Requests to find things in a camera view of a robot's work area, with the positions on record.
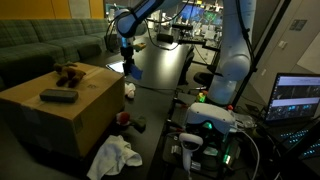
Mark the small white crumpled cloth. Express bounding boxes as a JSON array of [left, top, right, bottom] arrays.
[[125, 83, 136, 99]]

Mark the tablet with lit screen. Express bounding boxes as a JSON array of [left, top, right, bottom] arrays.
[[106, 61, 124, 73]]

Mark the large cardboard box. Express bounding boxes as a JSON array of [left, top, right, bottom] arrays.
[[0, 63, 124, 158]]

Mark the white VR controller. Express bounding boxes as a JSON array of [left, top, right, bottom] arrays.
[[179, 133, 203, 172]]

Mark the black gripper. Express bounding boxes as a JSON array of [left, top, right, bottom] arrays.
[[120, 46, 135, 76]]

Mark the green plaid sofa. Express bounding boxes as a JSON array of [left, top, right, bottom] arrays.
[[0, 18, 121, 91]]

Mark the brown plush moose toy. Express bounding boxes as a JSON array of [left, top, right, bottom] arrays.
[[53, 63, 86, 88]]

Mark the white VR headset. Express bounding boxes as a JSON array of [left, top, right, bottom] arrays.
[[186, 102, 235, 134]]

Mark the red radish plush toy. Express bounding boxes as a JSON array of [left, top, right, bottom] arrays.
[[116, 112, 146, 133]]

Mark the black rectangular case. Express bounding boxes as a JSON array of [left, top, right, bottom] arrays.
[[39, 89, 78, 103]]

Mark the black tripod pole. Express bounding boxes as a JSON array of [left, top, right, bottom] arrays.
[[232, 0, 291, 106]]

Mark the blue sponge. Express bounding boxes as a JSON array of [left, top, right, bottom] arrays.
[[130, 65, 143, 80]]

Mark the open laptop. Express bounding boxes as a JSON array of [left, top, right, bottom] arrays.
[[262, 73, 320, 152]]

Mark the white cloth towel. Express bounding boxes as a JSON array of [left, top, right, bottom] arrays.
[[87, 135, 143, 180]]

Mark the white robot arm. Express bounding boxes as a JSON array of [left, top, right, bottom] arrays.
[[115, 0, 257, 105]]

